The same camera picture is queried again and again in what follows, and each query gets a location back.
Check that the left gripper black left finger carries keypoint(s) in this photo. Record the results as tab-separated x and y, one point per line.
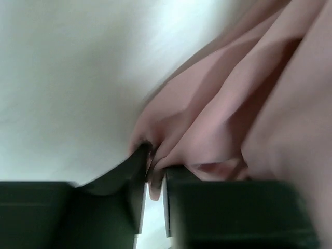
104	213

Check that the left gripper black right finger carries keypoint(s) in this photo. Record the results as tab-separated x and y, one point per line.
234	214

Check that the pink trousers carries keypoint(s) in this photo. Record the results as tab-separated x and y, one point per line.
258	105

